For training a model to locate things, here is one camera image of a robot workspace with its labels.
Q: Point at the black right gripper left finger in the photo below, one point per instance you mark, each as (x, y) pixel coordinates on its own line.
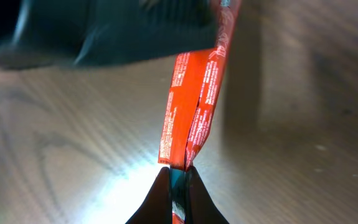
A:
(157, 205)

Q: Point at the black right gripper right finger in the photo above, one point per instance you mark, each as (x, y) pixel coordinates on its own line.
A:
(199, 207)

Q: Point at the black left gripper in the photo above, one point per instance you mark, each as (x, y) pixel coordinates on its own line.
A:
(92, 33)

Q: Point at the red white tube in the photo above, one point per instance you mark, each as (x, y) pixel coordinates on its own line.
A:
(193, 94)

